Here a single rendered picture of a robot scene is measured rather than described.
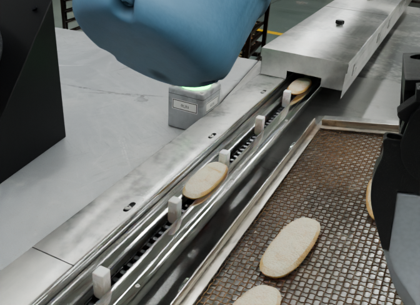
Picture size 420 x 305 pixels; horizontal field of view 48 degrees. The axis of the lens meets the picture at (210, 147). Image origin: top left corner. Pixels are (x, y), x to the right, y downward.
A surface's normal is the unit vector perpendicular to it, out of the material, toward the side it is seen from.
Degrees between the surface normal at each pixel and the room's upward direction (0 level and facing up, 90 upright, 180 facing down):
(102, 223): 0
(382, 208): 88
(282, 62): 90
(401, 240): 88
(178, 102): 90
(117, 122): 0
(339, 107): 0
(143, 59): 134
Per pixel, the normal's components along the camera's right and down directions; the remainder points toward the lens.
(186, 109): -0.45, 0.40
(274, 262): -0.09, -0.83
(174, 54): -0.41, 0.88
